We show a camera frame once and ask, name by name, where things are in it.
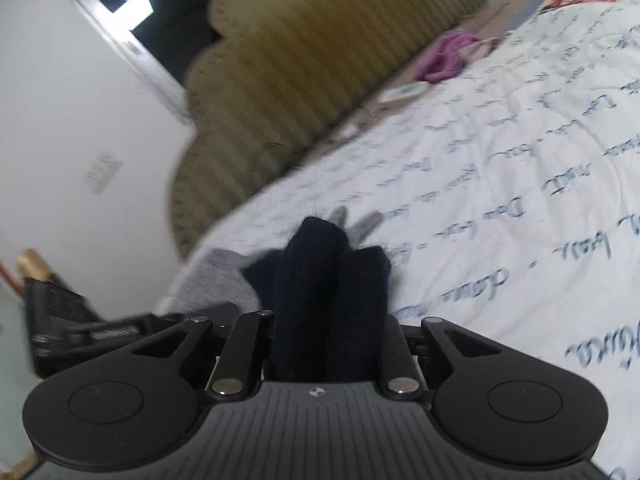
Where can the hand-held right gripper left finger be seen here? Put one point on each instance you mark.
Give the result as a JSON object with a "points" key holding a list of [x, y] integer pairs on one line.
{"points": [[245, 350]]}

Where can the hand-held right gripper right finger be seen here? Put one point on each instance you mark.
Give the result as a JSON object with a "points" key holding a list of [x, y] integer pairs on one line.
{"points": [[395, 355]]}

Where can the grey sweater with navy sleeves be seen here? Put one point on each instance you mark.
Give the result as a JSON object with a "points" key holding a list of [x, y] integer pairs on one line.
{"points": [[320, 285]]}

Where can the white quilt with script print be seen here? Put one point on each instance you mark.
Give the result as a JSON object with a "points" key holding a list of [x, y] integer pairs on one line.
{"points": [[500, 210]]}

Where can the white power strip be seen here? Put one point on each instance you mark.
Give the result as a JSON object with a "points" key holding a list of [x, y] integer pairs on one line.
{"points": [[404, 93]]}

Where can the olive upholstered headboard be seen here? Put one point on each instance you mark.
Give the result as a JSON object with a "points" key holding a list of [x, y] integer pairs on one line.
{"points": [[280, 85]]}

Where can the purple cloth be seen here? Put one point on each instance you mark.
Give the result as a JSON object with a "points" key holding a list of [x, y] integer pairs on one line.
{"points": [[447, 55]]}

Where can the window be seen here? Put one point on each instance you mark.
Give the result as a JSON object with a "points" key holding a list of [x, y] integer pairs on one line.
{"points": [[165, 15]]}

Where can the gold and brown wooden frame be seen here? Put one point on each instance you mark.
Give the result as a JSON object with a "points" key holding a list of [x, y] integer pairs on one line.
{"points": [[32, 262]]}

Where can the white wall socket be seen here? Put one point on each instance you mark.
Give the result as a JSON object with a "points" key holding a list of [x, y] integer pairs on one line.
{"points": [[112, 164], [96, 180]]}

